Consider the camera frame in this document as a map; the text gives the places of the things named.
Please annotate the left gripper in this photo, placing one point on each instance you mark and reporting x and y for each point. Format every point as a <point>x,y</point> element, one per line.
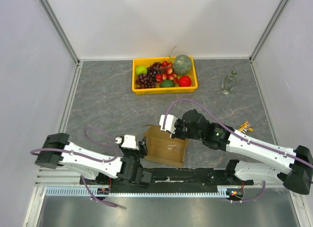
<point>143,150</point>

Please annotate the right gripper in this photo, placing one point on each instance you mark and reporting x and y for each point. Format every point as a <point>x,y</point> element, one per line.
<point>178,128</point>

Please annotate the small clear snack wrapper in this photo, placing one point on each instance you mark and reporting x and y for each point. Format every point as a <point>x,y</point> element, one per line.
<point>171,147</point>

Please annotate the brown cardboard box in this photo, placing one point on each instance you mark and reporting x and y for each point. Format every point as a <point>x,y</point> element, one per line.
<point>157,142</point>

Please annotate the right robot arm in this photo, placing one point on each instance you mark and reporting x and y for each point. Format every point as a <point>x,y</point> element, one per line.
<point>292,168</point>

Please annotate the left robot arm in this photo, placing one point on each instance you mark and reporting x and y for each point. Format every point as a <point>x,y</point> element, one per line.
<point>59,151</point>

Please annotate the red tomato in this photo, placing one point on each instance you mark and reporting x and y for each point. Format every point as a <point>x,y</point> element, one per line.
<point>185,81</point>

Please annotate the green avocado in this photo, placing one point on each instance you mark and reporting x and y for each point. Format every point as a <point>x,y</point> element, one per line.
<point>167,84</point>

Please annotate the yellow candy bag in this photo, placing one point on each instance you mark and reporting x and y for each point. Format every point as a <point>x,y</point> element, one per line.
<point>245,128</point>

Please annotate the clear glass bottle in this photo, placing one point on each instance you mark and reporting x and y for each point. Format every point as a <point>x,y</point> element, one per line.
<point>229,82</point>

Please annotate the green netted melon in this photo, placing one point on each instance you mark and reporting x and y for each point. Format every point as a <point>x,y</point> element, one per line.
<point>182,64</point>

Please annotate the red cherry bunch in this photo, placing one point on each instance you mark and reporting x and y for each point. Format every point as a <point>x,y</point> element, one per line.
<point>165,71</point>

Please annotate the dark purple grape bunch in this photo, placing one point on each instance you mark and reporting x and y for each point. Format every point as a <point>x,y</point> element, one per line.
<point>144,81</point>

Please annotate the green apple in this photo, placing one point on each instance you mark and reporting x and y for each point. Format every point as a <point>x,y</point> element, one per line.
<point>141,70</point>

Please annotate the yellow plastic tray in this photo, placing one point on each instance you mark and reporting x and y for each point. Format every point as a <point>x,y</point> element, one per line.
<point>158,90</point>

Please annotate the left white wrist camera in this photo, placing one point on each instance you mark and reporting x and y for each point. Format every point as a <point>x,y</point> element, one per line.
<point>127,142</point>

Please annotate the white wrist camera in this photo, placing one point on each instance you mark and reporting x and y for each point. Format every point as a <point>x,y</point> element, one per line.
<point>167,124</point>
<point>127,142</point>

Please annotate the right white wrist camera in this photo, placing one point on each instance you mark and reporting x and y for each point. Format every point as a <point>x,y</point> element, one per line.
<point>167,124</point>

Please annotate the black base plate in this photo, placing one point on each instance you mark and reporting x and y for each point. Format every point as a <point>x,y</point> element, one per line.
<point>185,178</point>

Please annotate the grey slotted cable duct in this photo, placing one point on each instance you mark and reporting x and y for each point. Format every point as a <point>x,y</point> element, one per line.
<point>99,192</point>

